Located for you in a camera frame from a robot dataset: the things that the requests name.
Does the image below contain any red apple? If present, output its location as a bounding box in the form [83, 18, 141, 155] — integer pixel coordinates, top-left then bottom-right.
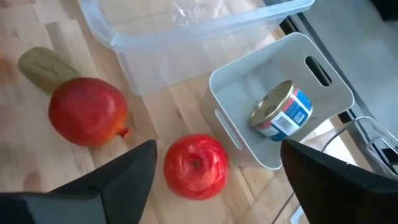
[163, 133, 230, 201]
[48, 77, 131, 147]

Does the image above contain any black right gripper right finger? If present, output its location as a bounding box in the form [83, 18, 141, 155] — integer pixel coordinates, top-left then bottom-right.
[280, 138, 398, 224]

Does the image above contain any light grey handled bin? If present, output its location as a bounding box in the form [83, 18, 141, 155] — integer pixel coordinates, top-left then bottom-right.
[200, 32, 355, 171]

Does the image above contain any large clear plastic storage bin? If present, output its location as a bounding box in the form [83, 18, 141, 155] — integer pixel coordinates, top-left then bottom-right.
[77, 0, 315, 96]

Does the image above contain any olive brown kiwi fruit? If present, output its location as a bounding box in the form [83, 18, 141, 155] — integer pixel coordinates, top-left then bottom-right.
[17, 46, 81, 95]

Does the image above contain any tin can blue red label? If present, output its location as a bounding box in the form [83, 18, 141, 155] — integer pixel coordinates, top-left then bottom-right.
[249, 80, 313, 142]

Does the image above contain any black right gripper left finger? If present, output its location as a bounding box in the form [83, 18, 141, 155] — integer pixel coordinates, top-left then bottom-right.
[0, 139, 158, 224]

